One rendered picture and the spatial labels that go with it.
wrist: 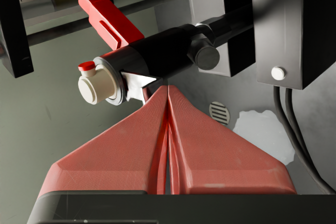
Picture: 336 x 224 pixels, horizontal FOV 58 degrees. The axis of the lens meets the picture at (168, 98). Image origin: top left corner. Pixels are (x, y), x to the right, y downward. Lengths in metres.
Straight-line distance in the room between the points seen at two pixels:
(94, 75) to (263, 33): 0.13
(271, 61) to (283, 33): 0.02
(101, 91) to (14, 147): 0.32
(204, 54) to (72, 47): 0.32
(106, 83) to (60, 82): 0.31
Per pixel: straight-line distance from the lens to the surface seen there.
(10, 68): 0.35
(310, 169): 0.22
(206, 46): 0.17
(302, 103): 0.43
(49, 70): 0.46
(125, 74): 0.15
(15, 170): 0.48
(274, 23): 0.23
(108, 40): 0.19
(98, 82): 0.16
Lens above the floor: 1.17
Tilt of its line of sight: 35 degrees down
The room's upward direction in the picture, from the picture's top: 120 degrees counter-clockwise
